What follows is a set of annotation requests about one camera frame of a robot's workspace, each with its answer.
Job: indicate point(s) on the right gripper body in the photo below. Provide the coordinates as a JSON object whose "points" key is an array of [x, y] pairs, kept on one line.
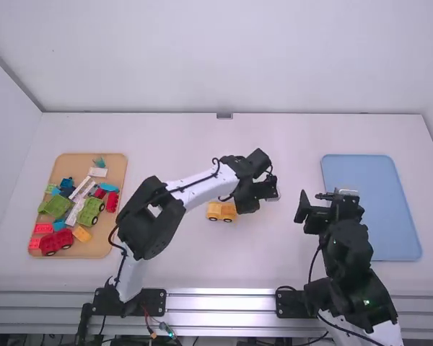
{"points": [[319, 218]]}

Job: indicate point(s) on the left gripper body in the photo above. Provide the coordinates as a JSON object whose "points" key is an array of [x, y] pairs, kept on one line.
{"points": [[248, 200]]}

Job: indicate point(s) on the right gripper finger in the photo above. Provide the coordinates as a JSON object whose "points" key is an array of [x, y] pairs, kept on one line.
{"points": [[301, 208]]}

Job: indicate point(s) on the yellow toy car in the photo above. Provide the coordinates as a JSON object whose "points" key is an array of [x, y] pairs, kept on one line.
{"points": [[220, 212]]}

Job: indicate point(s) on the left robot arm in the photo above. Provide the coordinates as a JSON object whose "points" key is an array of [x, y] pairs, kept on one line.
{"points": [[202, 184]]}

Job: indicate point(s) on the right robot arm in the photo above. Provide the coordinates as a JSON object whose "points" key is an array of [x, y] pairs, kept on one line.
{"points": [[350, 274]]}

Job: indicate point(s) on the blue mat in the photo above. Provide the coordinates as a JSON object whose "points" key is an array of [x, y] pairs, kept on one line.
{"points": [[379, 216]]}

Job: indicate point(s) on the silver rails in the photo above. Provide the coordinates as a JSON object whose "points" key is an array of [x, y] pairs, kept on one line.
{"points": [[216, 306]]}

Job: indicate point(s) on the teal toy brick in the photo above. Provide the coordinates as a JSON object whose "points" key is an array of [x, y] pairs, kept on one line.
{"points": [[109, 187]]}

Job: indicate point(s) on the tan tray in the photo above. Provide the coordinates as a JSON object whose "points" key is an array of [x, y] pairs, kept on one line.
{"points": [[101, 238]]}

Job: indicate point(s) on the flat white toy brick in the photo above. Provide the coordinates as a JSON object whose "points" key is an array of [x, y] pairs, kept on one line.
{"points": [[98, 172]]}

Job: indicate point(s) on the green wheeled toy brick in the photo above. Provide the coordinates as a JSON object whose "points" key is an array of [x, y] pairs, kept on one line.
{"points": [[90, 210]]}

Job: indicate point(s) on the long white toy brick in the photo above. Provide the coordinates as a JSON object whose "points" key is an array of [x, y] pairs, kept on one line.
{"points": [[82, 188]]}

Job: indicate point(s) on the yellow toy brick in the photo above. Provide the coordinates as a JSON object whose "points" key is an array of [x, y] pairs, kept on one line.
{"points": [[82, 233]]}

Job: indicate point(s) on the blue toy brick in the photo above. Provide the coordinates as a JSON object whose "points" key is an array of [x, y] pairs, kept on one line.
{"points": [[67, 182]]}

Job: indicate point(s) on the large green toy brick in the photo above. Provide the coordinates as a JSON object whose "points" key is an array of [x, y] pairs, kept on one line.
{"points": [[55, 206]]}

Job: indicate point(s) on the red wheeled toy brick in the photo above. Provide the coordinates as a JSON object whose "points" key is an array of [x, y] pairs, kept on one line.
{"points": [[56, 242]]}

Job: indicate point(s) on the small green toy brick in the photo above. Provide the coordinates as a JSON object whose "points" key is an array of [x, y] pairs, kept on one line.
{"points": [[51, 189]]}

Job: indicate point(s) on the pink toy brick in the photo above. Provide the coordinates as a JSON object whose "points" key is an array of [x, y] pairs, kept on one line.
{"points": [[34, 243], [44, 228]]}

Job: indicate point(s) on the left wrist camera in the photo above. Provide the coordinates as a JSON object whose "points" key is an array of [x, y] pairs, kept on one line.
{"points": [[274, 194]]}

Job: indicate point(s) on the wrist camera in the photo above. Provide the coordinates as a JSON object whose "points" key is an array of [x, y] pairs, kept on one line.
{"points": [[274, 194], [346, 192]]}

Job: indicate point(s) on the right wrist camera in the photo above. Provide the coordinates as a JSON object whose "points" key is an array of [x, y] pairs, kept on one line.
{"points": [[346, 192]]}

